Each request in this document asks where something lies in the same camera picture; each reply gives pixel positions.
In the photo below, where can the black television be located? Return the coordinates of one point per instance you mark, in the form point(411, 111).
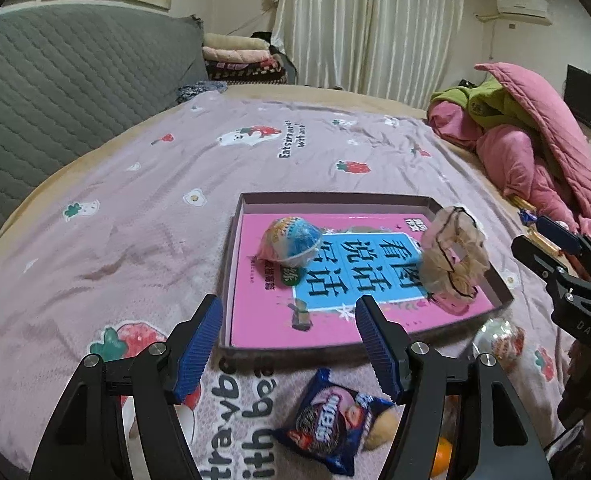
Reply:
point(588, 97)

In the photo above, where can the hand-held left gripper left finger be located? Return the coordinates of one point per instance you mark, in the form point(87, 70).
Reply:
point(200, 345)

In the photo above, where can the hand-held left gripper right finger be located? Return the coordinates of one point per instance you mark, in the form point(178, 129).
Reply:
point(375, 345)

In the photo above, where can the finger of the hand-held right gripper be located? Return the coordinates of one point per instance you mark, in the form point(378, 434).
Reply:
point(535, 255)
point(558, 232)

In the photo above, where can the strawberry print bed sheet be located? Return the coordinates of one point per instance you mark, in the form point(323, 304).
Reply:
point(150, 240)

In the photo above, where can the beige mesh scrunchie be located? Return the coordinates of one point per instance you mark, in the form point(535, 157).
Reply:
point(435, 265)

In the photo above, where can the grey quilted headboard cover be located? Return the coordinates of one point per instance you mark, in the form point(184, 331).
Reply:
point(75, 90)

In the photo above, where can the shallow box with pink bottom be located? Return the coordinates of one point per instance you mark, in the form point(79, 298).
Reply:
point(270, 310)

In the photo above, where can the beige walnut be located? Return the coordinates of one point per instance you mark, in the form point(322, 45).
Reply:
point(381, 427)

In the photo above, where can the red white plastic egg toy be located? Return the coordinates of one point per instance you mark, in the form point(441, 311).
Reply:
point(500, 345)

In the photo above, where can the pink quilt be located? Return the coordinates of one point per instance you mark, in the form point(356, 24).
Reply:
point(540, 115)

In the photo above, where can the blue cookie packet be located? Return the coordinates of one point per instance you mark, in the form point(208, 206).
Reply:
point(325, 422)

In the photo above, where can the beige folded blanket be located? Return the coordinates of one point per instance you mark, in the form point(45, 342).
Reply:
point(235, 41)

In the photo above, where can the white striped curtain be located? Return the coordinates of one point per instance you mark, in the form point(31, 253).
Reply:
point(370, 25)

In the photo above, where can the pink folded blanket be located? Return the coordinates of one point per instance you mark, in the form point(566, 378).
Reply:
point(235, 55)

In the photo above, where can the blue candy wrapper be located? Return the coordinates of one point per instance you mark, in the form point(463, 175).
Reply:
point(529, 216)

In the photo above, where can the white air conditioner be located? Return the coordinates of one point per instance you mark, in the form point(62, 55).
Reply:
point(523, 8)

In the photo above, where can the blue patterned cloth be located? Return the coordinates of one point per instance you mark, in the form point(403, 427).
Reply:
point(200, 91)

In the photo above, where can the orange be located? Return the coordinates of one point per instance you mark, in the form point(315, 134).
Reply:
point(441, 455)

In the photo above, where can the blue pink plastic egg toy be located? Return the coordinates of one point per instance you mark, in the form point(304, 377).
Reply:
point(293, 240)

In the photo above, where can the green blanket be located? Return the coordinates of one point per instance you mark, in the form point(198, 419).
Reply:
point(485, 102)

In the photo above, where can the dark patterned folded blanket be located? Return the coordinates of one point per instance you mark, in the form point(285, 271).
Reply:
point(250, 72)

